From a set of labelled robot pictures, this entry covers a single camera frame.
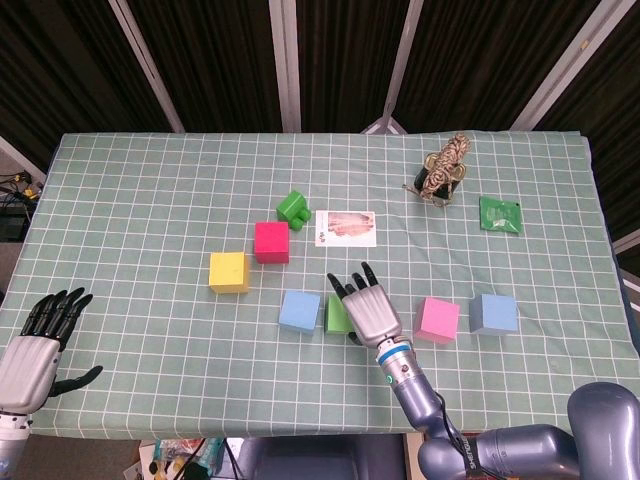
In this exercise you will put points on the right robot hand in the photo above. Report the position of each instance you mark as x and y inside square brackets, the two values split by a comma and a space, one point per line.
[372, 315]

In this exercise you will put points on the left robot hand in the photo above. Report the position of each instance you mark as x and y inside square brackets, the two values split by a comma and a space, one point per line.
[25, 370]

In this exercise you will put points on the green cube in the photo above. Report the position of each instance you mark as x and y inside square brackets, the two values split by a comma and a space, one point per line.
[335, 320]

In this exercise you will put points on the pink cube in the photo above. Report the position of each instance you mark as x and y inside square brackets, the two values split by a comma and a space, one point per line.
[437, 320]

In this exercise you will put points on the blue cube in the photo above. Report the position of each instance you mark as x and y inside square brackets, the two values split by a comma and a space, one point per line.
[495, 312]
[299, 312]

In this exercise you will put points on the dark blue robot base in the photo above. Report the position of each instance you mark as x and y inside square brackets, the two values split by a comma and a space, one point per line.
[320, 460]

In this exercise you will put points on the white picture card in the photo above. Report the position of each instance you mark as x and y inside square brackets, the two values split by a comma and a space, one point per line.
[345, 230]

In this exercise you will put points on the red cube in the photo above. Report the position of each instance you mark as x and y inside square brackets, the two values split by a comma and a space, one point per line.
[272, 242]

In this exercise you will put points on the green plastic toy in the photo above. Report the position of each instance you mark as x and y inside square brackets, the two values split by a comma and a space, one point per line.
[291, 205]

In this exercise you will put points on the black electronics box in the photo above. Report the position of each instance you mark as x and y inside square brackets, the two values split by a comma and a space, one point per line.
[10, 227]

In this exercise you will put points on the dark green gift box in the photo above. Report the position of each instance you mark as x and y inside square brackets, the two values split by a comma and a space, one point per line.
[447, 190]

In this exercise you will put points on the white table leg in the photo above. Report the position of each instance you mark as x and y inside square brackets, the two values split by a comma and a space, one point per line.
[411, 457]

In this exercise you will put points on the yellow cube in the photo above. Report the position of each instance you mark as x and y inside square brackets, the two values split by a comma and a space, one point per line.
[227, 272]

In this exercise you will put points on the green foil packet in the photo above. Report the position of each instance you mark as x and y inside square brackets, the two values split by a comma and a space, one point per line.
[500, 215]

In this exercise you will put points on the teal snack packet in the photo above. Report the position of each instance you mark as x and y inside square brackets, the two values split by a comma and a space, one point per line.
[210, 450]

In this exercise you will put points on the green checkered tablecloth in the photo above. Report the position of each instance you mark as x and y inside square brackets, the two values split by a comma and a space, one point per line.
[150, 200]

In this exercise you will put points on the dark brown curtain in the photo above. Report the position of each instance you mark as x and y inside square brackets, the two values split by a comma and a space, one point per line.
[225, 60]

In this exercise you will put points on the grey post foot bracket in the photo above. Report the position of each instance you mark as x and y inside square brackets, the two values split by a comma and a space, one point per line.
[382, 125]

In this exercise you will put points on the white double frame post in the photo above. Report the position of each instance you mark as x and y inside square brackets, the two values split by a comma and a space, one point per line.
[286, 65]

